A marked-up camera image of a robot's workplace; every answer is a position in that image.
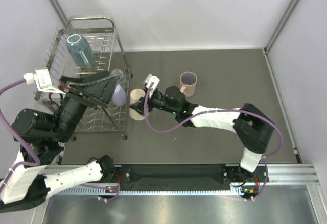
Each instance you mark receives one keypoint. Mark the right aluminium frame post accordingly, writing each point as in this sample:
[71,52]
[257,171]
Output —
[291,6]

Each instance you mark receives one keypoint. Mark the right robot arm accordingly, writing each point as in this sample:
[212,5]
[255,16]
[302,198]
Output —
[252,127]

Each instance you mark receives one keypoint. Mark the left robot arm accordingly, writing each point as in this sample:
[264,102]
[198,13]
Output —
[42,135]

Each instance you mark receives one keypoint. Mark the teal ceramic mug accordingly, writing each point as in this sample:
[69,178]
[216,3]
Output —
[80,51]

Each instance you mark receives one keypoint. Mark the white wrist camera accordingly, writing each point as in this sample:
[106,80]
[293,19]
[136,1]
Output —
[150,83]
[43,81]

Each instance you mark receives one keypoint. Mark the lavender plastic cup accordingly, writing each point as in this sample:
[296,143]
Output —
[119,97]

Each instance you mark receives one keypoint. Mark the aluminium frame post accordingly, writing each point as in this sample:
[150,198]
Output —
[59,12]
[291,6]

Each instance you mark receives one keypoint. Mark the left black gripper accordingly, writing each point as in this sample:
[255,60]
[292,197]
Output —
[100,87]

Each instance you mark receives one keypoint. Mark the clear glass cup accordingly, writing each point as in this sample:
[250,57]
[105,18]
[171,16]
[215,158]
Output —
[122,77]

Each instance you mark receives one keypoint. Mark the steel dish rack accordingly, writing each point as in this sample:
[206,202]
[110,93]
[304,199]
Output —
[101,33]

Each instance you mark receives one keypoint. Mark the grey slotted cable duct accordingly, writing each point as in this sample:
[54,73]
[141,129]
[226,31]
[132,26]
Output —
[230,191]

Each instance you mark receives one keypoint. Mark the pink mug lavender inside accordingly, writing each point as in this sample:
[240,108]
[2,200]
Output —
[188,82]

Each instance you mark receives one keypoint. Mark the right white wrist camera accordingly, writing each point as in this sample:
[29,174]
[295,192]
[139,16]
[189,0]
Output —
[150,83]

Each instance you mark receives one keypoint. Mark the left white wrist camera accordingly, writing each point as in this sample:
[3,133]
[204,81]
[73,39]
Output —
[43,81]

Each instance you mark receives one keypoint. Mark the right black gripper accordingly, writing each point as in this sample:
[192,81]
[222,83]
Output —
[140,107]

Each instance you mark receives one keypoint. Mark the beige plastic cup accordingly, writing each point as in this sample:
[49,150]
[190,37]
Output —
[135,95]

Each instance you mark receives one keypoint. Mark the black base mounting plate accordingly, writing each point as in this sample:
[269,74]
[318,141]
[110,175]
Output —
[183,176]

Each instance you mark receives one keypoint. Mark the left aluminium frame post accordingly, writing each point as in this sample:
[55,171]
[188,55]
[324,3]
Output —
[59,12]

